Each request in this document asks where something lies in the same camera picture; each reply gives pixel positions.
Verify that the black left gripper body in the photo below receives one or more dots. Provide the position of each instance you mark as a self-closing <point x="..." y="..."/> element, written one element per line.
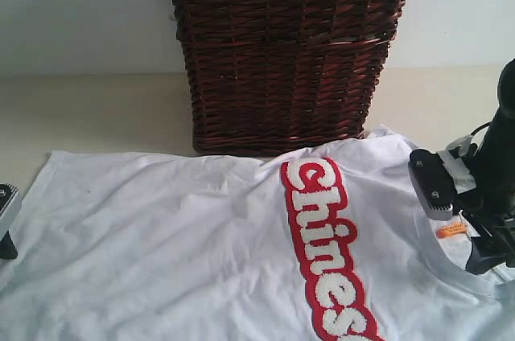
<point x="8" y="250"/>

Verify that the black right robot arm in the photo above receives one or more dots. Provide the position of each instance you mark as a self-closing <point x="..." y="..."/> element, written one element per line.
<point x="503" y="119"/>

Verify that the orange garment tag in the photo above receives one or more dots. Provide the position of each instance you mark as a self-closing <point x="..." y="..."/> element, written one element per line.
<point x="451" y="230"/>

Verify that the white t-shirt with red lettering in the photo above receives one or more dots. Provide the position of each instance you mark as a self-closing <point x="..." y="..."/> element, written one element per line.
<point x="326" y="243"/>

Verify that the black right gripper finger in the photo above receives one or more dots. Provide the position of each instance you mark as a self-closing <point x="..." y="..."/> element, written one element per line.
<point x="489" y="252"/>

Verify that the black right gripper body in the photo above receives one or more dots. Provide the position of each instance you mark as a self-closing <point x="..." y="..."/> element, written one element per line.
<point x="485" y="178"/>

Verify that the dark brown wicker basket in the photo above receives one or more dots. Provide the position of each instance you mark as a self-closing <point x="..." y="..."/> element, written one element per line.
<point x="269" y="76"/>

